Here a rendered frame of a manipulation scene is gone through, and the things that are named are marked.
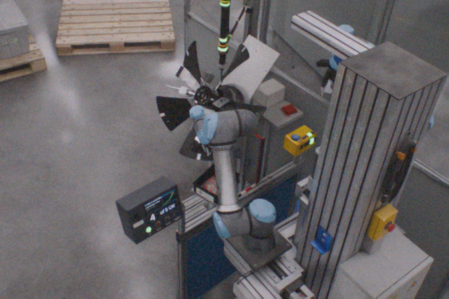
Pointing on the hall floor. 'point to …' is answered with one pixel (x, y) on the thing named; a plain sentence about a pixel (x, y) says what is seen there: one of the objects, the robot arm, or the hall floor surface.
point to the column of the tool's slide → (256, 1)
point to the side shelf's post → (266, 149)
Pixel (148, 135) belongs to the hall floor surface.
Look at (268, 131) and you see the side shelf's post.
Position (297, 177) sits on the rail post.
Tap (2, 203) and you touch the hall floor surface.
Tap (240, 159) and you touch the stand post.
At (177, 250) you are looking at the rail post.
